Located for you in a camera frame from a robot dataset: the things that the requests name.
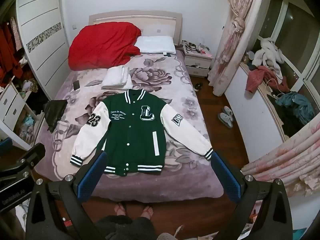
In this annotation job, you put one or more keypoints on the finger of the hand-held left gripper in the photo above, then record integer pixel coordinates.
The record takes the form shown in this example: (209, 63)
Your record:
(5, 145)
(31, 155)

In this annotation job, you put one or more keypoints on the white plush toy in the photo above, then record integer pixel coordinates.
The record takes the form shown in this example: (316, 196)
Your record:
(267, 55)

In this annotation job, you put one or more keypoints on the teal garment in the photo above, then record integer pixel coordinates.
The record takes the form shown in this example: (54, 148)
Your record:
(297, 107)

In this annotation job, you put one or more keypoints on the person's left foot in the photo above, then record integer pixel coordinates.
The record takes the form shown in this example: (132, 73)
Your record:
(120, 209)

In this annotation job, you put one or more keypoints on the black cloth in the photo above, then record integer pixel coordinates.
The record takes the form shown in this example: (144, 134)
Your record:
(56, 112)

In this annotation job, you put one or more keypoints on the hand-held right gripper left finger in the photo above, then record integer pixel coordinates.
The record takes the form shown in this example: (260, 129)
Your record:
(92, 173)

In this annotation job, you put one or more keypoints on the clutter of small toiletries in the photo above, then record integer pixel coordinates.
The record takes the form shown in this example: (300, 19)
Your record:
(193, 47)

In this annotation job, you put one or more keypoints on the green and white varsity jacket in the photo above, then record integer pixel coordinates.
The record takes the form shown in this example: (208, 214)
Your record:
(130, 135)

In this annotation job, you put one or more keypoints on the folded white cloth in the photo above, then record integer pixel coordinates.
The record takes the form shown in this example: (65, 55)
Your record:
(117, 77)

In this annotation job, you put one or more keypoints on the loose pink floral curtain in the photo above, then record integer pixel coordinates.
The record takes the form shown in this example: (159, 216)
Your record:
(287, 160)

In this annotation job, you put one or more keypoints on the person's dark pants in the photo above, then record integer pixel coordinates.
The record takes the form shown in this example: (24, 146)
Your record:
(125, 228)

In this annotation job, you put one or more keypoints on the white wardrobe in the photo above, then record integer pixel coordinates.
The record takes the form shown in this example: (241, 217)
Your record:
(42, 30)

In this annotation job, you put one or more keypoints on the grey slipper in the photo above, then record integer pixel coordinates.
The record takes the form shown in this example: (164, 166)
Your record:
(225, 120)
(228, 111)

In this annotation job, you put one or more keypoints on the white bay window ledge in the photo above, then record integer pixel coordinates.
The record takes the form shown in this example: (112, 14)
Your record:
(250, 110)

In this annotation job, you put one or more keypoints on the white pillow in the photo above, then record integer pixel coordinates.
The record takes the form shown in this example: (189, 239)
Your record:
(156, 44)

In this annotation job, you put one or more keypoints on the beige bed headboard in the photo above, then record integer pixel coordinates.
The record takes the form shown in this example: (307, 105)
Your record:
(165, 22)

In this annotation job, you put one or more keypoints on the person's foot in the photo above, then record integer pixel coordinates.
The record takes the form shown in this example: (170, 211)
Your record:
(120, 209)
(147, 211)

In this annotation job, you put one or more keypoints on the white nightstand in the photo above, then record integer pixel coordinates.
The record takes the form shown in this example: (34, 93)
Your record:
(197, 63)

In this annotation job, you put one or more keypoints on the hanging red clothes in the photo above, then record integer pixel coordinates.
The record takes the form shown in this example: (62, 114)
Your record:
(7, 55)

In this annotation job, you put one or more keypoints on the white drawer unit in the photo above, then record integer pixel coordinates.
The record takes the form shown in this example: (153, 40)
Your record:
(10, 107)

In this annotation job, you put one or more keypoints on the red quilt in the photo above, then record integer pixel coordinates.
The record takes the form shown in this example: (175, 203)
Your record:
(100, 45)

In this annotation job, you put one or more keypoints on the tied pink floral curtain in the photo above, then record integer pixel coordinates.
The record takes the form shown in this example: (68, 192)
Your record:
(232, 42)

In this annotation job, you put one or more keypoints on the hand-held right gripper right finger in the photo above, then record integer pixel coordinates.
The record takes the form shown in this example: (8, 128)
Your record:
(225, 177)

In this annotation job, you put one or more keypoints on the person's right foot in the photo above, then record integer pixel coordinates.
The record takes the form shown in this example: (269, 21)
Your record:
(147, 211)

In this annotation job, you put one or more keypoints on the black phone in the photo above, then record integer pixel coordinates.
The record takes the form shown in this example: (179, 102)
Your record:
(76, 85)

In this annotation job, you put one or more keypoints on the black shoe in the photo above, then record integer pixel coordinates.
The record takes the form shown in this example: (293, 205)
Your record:
(198, 87)

